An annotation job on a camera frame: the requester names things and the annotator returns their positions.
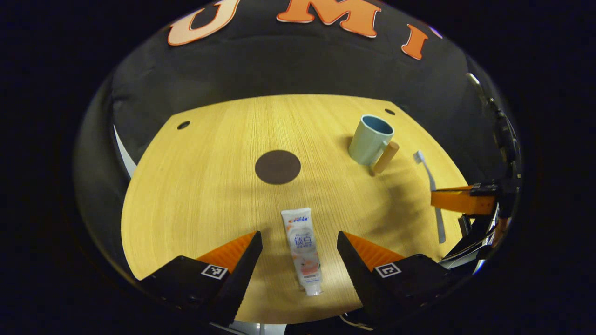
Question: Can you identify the dark brown round coaster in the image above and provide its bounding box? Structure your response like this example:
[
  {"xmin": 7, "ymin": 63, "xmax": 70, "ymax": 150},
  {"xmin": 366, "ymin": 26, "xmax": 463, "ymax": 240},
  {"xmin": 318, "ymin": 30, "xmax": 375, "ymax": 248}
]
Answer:
[{"xmin": 254, "ymin": 149, "xmax": 302, "ymax": 186}]

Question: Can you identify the white toothpaste tube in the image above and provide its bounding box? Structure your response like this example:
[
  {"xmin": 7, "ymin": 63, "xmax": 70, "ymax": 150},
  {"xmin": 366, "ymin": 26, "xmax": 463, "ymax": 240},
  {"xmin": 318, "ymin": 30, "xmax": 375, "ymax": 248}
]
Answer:
[{"xmin": 281, "ymin": 208, "xmax": 324, "ymax": 297}]

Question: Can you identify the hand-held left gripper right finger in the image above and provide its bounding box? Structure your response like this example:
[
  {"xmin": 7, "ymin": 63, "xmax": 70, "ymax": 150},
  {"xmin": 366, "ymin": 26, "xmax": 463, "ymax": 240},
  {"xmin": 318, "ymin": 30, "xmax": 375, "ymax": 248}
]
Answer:
[{"xmin": 337, "ymin": 230, "xmax": 457, "ymax": 327}]

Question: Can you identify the white toothbrush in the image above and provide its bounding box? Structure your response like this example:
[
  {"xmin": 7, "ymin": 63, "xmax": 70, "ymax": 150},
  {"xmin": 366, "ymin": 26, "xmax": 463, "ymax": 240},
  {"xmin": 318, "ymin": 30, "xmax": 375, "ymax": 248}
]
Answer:
[{"xmin": 413, "ymin": 150, "xmax": 447, "ymax": 245}]

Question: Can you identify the white frame bar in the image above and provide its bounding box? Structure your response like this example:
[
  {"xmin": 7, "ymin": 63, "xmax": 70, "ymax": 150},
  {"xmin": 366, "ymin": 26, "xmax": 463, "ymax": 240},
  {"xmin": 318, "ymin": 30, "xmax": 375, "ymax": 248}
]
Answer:
[{"xmin": 113, "ymin": 125, "xmax": 138, "ymax": 179}]

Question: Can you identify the pale blue cup wooden handle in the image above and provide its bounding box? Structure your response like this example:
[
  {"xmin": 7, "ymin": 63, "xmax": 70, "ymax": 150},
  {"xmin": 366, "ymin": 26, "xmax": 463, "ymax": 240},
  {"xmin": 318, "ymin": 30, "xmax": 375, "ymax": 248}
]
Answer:
[{"xmin": 348, "ymin": 114, "xmax": 400, "ymax": 176}]

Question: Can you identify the light wooden desktop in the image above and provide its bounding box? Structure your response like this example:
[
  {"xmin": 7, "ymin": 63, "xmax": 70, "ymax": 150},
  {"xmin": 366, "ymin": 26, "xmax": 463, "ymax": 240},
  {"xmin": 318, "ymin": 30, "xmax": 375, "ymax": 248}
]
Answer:
[{"xmin": 120, "ymin": 94, "xmax": 468, "ymax": 325}]

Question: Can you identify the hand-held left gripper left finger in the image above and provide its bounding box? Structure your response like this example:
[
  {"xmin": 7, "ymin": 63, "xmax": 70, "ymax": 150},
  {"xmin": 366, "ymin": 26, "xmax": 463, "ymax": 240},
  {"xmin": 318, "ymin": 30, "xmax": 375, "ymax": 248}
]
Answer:
[{"xmin": 138, "ymin": 230, "xmax": 263, "ymax": 327}]

